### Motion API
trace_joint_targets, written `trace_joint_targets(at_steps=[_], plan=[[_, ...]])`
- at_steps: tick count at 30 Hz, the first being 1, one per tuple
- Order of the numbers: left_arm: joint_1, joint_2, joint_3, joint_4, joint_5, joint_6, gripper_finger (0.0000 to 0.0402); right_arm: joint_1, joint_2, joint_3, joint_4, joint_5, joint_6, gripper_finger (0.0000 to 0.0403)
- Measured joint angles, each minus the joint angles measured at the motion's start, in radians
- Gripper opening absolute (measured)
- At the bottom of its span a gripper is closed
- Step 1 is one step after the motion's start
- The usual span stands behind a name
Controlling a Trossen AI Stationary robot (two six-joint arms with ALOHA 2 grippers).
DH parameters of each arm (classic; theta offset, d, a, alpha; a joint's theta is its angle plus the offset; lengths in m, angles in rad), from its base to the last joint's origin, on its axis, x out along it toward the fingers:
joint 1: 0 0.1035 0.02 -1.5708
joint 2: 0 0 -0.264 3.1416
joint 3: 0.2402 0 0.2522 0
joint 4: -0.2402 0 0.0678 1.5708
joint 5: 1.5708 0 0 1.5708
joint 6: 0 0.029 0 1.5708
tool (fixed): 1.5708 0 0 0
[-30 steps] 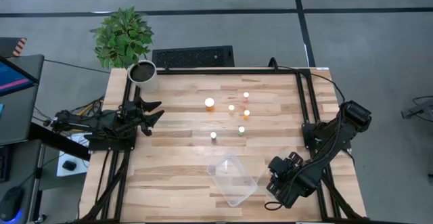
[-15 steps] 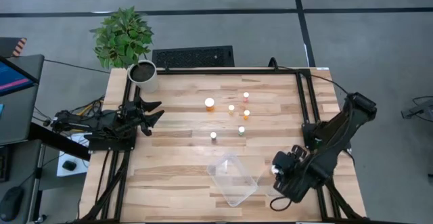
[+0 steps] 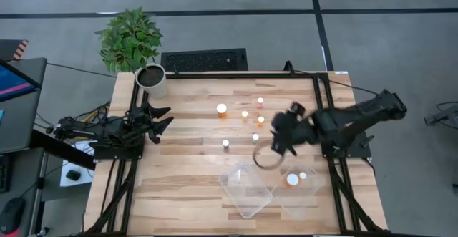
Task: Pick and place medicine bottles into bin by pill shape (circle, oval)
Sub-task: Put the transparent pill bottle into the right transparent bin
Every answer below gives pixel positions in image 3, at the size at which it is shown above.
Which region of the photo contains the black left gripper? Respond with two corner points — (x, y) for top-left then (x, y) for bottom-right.
(128, 102), (175, 145)

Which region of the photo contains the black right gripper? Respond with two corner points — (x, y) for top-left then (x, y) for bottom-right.
(270, 100), (316, 158)

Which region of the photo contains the clear plastic bin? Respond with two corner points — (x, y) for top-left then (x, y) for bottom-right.
(218, 160), (273, 220)
(271, 158), (326, 219)

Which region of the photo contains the white plant pot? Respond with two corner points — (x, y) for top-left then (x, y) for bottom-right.
(135, 63), (169, 100)

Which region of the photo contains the green leafy plant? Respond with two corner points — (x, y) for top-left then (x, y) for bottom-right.
(94, 6), (164, 74)

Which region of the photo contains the white paper sheet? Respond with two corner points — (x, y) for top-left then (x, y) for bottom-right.
(59, 140), (96, 188)

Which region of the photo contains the small black device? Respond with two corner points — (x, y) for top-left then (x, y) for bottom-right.
(65, 169), (82, 182)

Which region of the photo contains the black diagonal bar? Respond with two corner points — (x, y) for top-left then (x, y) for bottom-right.
(30, 128), (97, 171)

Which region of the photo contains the computer monitor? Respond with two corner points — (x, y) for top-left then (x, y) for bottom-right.
(0, 59), (42, 104)

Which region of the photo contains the orange black striped mat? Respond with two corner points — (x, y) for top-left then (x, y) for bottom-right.
(0, 39), (29, 62)

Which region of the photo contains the grey floor stand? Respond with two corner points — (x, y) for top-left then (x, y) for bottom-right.
(424, 100), (458, 127)

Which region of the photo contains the black keyboard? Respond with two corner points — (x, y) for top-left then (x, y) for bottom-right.
(0, 153), (11, 194)

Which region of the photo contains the black computer mouse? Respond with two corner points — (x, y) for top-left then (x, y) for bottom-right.
(0, 196), (26, 235)

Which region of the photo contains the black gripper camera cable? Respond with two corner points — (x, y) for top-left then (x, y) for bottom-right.
(252, 143), (287, 171)

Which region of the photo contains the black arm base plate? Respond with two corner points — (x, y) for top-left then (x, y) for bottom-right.
(92, 142), (145, 160)
(319, 131), (372, 159)

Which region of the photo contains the black aluminium table frame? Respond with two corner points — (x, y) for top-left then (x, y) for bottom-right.
(84, 70), (386, 237)

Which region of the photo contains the yellow cable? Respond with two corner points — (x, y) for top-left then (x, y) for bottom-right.
(73, 104), (112, 129)

